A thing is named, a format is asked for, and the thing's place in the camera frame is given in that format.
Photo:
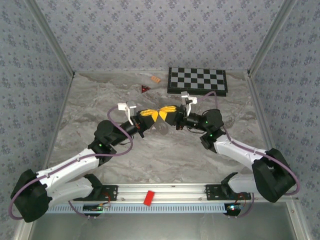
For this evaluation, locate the small orange block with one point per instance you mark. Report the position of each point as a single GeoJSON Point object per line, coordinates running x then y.
{"type": "Point", "coordinates": [155, 79]}

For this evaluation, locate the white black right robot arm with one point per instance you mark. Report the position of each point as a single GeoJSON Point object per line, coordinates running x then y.
{"type": "Point", "coordinates": [237, 150]}

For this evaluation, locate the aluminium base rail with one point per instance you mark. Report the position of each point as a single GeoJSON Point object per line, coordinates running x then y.
{"type": "Point", "coordinates": [175, 193]}

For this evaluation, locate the grey metal panel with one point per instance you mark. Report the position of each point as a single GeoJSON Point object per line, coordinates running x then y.
{"type": "Point", "coordinates": [160, 227]}

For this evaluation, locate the black mounting plate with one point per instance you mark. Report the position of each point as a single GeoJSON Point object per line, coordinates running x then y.
{"type": "Point", "coordinates": [113, 192]}
{"type": "Point", "coordinates": [211, 191]}

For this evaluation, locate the aluminium frame rail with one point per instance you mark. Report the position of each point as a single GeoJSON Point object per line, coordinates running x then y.
{"type": "Point", "coordinates": [258, 105]}
{"type": "Point", "coordinates": [63, 105]}

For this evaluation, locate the black white chessboard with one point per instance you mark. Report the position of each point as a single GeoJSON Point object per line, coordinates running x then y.
{"type": "Point", "coordinates": [197, 80]}

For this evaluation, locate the clear plastic object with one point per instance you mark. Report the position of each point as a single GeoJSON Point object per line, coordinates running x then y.
{"type": "Point", "coordinates": [160, 128]}

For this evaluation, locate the red black triangle piece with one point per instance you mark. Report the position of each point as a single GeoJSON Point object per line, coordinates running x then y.
{"type": "Point", "coordinates": [145, 88]}

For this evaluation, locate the red rectangular block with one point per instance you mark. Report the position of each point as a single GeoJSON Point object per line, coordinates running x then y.
{"type": "Point", "coordinates": [149, 198]}

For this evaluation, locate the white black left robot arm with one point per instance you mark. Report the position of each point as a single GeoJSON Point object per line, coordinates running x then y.
{"type": "Point", "coordinates": [70, 162]}

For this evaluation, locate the small circuit board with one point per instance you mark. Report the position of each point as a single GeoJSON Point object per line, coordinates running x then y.
{"type": "Point", "coordinates": [233, 208]}
{"type": "Point", "coordinates": [92, 208]}

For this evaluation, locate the aluminium frame post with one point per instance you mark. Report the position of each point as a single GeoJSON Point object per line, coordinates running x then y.
{"type": "Point", "coordinates": [269, 37]}

